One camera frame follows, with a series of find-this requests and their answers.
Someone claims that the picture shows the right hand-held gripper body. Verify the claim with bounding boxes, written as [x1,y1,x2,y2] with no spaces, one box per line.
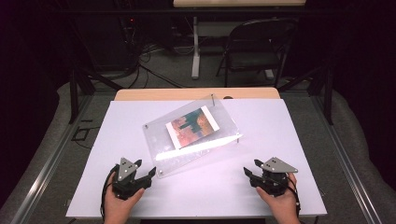
[249,157,299,197]

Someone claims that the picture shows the black floor cables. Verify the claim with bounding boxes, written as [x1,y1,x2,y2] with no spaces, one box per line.
[124,43,188,90]

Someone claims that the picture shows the white board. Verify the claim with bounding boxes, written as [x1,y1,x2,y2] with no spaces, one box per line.
[65,98,328,218]

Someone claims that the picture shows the person's left hand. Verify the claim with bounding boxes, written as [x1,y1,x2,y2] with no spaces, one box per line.
[104,188,146,224]

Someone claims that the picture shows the black folding chair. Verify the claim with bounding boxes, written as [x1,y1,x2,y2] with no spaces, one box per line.
[216,18,298,89]

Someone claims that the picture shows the white table leg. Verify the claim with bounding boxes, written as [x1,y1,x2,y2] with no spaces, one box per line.
[191,16,202,79]

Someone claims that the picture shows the clear acrylic photo frame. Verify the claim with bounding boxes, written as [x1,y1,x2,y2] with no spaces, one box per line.
[142,93,244,180]

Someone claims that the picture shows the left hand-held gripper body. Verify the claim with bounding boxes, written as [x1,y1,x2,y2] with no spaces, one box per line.
[110,157,153,201]

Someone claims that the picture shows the painting print card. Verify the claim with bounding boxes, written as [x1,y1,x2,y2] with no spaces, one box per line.
[164,105,220,150]

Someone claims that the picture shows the black metal stand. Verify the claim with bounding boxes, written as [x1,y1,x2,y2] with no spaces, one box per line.
[278,63,335,126]
[68,66,124,125]

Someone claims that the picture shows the aluminium rail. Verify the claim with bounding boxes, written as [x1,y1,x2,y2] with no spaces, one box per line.
[311,92,383,224]
[10,92,94,224]

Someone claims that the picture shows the black horizontal bar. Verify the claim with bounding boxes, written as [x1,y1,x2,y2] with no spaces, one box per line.
[59,7,312,15]

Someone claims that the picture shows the light wooden desk top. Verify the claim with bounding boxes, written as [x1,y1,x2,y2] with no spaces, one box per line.
[173,0,307,8]

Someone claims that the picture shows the person's right hand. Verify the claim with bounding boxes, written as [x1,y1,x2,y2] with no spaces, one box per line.
[255,173,302,224]

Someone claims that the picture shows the dark equipment rack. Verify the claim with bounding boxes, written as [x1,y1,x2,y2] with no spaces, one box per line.
[118,15,148,70]

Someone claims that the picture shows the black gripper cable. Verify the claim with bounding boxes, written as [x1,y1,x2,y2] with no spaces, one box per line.
[99,163,120,222]
[285,183,303,218]

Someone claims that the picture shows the wooden table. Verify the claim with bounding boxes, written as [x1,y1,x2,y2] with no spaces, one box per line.
[114,87,281,101]

